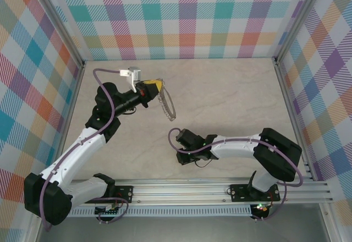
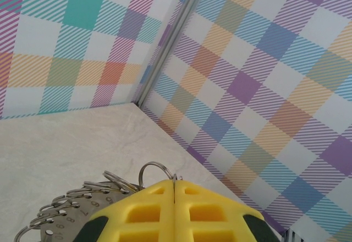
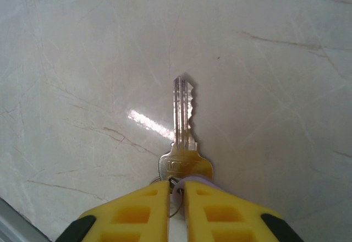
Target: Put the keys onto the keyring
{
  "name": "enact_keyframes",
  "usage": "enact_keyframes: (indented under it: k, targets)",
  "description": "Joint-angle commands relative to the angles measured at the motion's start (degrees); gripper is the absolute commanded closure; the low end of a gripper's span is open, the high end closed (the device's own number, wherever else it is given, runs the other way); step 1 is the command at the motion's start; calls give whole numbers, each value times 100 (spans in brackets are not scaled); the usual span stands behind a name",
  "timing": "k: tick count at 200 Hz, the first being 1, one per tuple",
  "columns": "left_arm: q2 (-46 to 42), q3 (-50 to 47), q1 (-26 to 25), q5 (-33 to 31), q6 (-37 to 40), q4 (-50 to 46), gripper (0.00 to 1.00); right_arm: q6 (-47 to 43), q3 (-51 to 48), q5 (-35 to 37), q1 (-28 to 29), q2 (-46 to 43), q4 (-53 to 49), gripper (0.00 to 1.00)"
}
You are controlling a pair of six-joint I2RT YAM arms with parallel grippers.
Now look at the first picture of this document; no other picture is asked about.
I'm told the aluminium frame post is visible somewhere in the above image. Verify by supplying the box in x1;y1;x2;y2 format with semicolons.
273;0;329;64
33;0;86;69

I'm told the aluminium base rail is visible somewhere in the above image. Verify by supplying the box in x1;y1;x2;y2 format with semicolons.
74;178;331;205

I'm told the grey lace ring band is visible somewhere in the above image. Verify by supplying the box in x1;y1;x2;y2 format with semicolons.
158;79;177;122

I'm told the aluminium table edge rail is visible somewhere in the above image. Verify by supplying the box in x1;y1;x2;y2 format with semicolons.
274;59;316;181
27;63;86;242

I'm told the small circuit board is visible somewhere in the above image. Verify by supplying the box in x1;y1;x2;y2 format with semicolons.
252;202;273;216
95;202;123;217

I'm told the white slotted cable duct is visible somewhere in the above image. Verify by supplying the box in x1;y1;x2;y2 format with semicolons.
67;205;252;217

